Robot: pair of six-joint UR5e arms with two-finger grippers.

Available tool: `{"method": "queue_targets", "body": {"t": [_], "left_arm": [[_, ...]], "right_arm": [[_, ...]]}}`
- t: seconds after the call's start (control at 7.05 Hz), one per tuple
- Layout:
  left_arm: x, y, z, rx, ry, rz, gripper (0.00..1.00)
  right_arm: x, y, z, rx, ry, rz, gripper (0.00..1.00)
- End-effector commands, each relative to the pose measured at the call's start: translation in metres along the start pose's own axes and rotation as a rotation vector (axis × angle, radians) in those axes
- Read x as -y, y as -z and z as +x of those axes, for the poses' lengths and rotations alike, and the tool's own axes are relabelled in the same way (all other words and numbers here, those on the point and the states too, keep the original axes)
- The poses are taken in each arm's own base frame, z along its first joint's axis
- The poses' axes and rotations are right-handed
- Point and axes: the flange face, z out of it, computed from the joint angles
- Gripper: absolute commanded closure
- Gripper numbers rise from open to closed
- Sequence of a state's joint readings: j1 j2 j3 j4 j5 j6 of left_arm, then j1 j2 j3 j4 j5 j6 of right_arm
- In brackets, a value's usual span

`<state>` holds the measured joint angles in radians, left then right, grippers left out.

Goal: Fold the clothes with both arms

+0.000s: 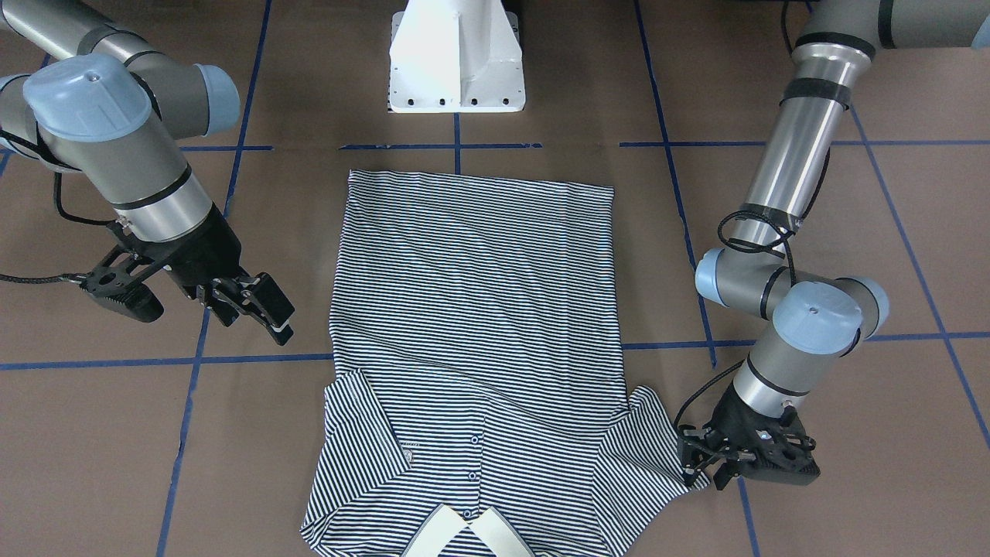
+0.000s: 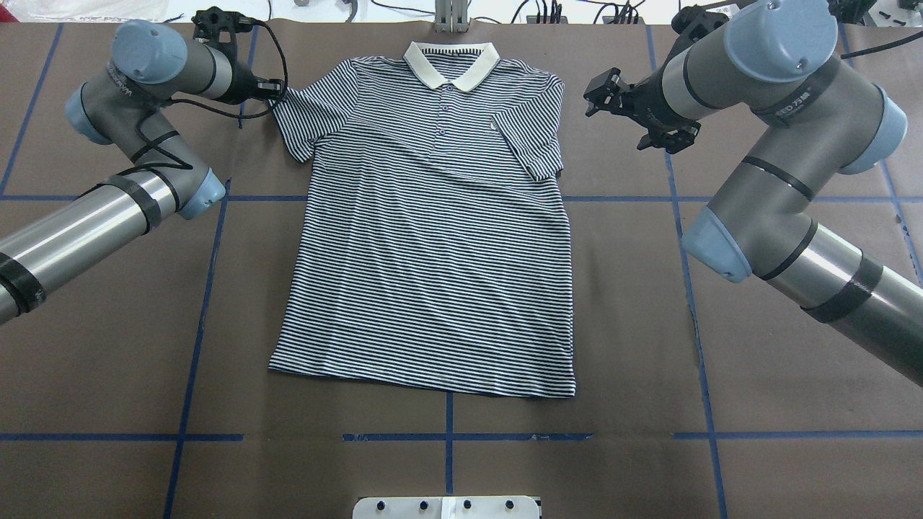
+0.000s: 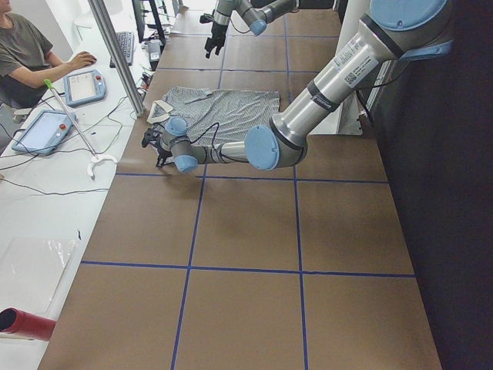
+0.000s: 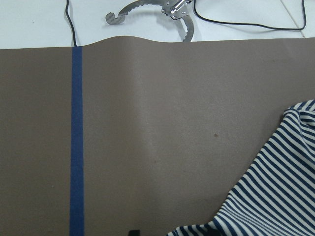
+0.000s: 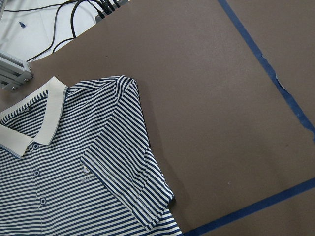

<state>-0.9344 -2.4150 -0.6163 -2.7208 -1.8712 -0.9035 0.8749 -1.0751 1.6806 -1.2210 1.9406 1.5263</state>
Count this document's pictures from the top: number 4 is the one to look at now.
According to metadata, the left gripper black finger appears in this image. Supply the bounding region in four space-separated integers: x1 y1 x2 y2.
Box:
128 230 140 236

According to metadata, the navy white striped polo shirt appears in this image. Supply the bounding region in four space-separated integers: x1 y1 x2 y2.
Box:
170 100 315 236

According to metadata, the metal reacher grabber tool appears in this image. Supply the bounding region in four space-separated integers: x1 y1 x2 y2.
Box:
105 0 194 42

